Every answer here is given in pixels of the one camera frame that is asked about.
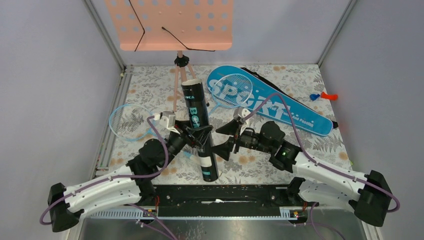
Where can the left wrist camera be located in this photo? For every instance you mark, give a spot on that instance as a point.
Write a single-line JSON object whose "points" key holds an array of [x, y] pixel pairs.
{"points": [[167, 120]]}

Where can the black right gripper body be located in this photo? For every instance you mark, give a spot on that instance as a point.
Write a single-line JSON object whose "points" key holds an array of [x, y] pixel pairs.
{"points": [[249, 139]]}

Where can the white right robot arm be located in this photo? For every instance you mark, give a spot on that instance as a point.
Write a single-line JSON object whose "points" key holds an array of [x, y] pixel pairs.
{"points": [[367, 195]]}

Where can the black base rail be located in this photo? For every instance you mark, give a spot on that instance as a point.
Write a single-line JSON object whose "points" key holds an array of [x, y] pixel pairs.
{"points": [[203, 201]]}

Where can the white shuttlecock by tripod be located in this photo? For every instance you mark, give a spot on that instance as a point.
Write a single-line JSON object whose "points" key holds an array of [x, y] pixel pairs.
{"points": [[182, 116]]}

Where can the light blue racket on bag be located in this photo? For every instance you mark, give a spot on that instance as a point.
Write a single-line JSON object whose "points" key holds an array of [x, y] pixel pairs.
{"points": [[230, 91]]}

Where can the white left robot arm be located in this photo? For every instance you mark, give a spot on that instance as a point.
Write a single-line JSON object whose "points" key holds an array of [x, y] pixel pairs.
{"points": [[129, 184]]}

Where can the blue sport racket bag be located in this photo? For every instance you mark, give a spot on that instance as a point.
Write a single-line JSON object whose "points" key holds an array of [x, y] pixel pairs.
{"points": [[303, 116]]}

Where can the light blue racket at left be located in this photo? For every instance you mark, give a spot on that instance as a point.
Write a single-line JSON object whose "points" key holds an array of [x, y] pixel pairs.
{"points": [[128, 122]]}

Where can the blue clip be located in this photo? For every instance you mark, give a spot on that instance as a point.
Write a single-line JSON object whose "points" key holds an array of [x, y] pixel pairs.
{"points": [[314, 97]]}

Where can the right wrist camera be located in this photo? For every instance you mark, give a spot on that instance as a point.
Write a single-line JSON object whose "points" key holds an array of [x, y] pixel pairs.
{"points": [[240, 114]]}

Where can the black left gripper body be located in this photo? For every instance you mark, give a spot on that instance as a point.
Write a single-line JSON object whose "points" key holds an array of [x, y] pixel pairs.
{"points": [[177, 142]]}

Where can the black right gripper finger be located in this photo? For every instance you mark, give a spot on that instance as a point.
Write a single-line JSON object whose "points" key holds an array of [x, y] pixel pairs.
{"points": [[231, 128], [224, 150]]}

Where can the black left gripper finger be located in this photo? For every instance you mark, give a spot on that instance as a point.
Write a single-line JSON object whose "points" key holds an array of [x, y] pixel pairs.
{"points": [[204, 149], [199, 133]]}

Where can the orange clip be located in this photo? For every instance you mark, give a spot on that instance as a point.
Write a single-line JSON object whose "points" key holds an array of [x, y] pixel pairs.
{"points": [[331, 97]]}

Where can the black shuttlecock tube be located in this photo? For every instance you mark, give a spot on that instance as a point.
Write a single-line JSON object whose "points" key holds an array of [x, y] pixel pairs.
{"points": [[195, 101]]}

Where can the pink tripod stand legs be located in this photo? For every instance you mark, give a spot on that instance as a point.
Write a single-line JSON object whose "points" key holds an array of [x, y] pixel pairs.
{"points": [[181, 62]]}

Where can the pink perforated music stand desk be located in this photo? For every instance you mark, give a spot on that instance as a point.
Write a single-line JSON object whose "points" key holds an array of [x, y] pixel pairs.
{"points": [[172, 25]]}

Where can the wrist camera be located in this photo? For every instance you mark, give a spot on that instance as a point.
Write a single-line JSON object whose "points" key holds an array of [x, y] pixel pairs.
{"points": [[240, 114], [167, 120]]}

